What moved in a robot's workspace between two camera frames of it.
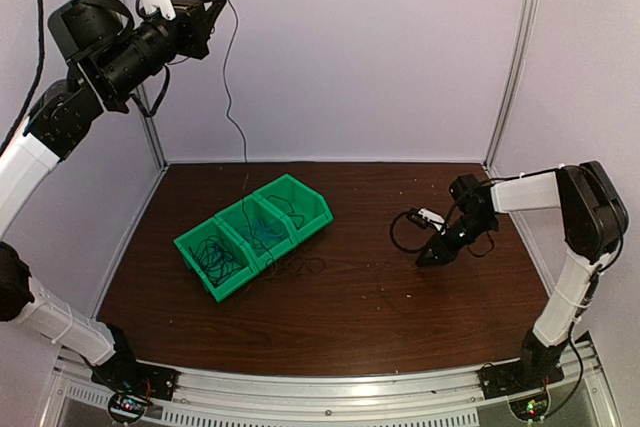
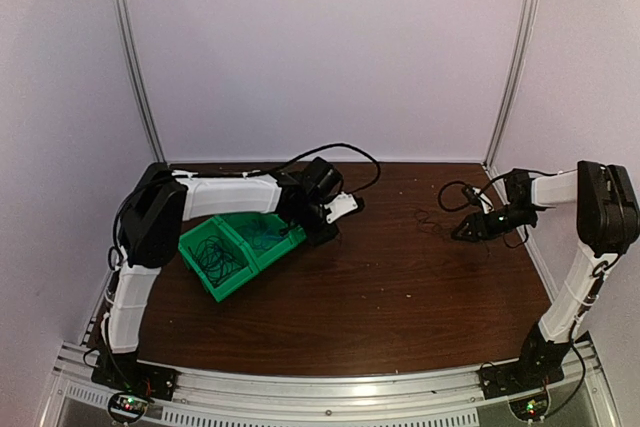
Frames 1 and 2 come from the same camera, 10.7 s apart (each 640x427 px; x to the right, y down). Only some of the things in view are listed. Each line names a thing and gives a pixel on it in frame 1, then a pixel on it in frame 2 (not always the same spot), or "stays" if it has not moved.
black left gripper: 198,20 → 316,239
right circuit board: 530,408 stays
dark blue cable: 215,259 stays
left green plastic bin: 219,259 stays
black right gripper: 439,259 → 473,219
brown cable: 303,265 → 421,221
